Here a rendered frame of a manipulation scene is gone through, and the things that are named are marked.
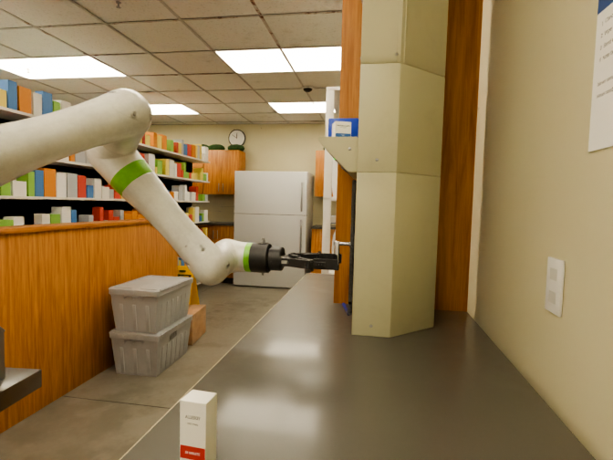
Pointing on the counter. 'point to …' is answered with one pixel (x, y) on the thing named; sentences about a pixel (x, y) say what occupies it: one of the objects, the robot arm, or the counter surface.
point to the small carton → (341, 129)
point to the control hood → (343, 151)
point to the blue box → (345, 120)
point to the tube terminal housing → (397, 199)
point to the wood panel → (455, 223)
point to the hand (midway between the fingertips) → (336, 261)
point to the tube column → (405, 33)
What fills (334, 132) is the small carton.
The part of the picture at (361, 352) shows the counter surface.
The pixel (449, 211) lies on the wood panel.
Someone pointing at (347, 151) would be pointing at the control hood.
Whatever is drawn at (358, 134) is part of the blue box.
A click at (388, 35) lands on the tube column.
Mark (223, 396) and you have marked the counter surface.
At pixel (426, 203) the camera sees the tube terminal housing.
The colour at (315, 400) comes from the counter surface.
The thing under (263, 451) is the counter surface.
